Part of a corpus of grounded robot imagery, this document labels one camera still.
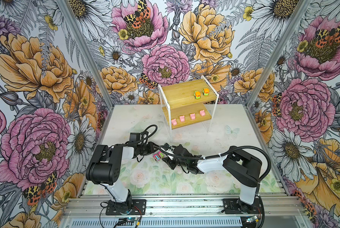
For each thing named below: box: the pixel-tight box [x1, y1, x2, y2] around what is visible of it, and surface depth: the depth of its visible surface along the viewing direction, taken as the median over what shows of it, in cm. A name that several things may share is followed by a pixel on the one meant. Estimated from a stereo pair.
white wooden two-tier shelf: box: [158, 75, 220, 142], surface depth 84 cm
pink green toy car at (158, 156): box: [152, 151, 163, 162], surface depth 91 cm
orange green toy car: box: [202, 87, 210, 96], surface depth 81 cm
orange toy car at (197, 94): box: [193, 90, 201, 100], surface depth 80 cm
